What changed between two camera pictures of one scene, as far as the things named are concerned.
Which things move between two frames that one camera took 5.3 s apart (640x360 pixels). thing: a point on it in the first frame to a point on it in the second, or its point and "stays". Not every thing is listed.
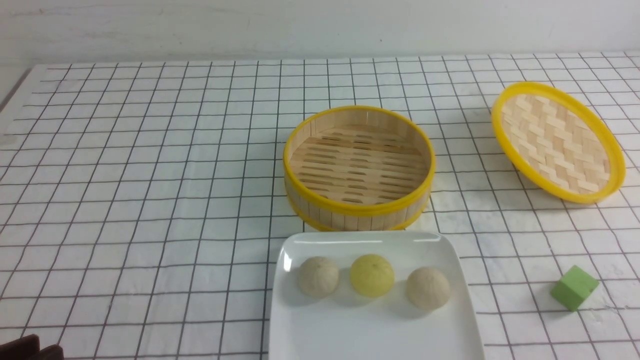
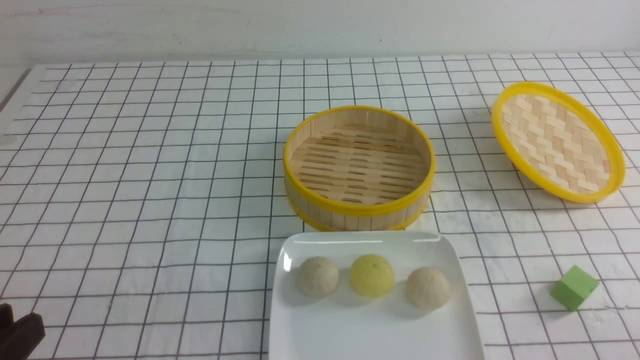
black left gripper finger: x=26 y=348 to x=6 y=317
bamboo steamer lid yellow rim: x=558 y=144 stays
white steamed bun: x=428 y=288 stays
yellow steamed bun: x=372 y=275 stays
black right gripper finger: x=55 y=352 to x=19 y=340
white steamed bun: x=318 y=277 stays
